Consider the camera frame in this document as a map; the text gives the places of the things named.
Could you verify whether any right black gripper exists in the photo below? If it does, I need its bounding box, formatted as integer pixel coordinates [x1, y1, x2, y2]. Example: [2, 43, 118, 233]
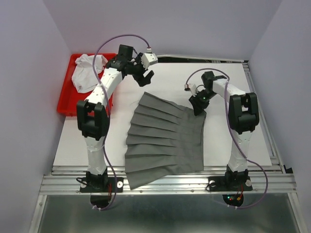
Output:
[188, 89, 216, 116]

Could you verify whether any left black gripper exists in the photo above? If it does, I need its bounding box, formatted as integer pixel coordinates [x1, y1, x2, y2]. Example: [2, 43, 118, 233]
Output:
[128, 53, 155, 87]

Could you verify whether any grey pleated skirt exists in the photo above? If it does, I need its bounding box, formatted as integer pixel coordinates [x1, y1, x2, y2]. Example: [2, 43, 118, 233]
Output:
[125, 92, 207, 190]

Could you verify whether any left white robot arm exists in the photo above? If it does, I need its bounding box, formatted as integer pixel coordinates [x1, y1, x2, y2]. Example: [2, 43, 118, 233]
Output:
[76, 45, 157, 192]

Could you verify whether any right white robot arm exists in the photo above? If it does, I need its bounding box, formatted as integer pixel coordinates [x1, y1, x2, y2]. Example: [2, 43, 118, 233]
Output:
[184, 68, 259, 192]

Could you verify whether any white crumpled skirt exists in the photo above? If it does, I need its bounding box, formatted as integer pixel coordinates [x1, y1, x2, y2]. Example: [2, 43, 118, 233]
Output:
[71, 54, 98, 94]

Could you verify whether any red plastic tray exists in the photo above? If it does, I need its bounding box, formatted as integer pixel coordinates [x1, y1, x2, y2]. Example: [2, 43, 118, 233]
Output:
[56, 53, 117, 117]

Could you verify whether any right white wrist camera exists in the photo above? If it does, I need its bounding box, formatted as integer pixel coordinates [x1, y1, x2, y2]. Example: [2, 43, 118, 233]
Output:
[184, 83, 198, 97]

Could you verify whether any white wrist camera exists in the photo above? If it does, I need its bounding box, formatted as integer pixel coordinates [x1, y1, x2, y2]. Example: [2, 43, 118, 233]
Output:
[184, 83, 198, 97]
[141, 53, 158, 70]

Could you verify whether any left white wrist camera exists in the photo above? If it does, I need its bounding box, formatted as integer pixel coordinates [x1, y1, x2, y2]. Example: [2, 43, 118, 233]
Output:
[141, 53, 158, 70]

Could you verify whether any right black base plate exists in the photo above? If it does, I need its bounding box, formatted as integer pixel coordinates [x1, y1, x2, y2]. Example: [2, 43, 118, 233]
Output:
[206, 176, 253, 193]

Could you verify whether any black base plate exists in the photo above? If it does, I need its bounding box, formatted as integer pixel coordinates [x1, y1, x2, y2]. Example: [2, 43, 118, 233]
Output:
[77, 177, 124, 193]
[206, 176, 253, 193]

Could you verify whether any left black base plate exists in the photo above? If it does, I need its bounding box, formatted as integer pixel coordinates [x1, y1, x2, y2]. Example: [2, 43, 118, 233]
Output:
[77, 177, 124, 193]

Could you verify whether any aluminium frame rail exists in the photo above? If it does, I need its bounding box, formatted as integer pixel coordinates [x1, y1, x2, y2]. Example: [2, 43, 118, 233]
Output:
[39, 165, 297, 195]

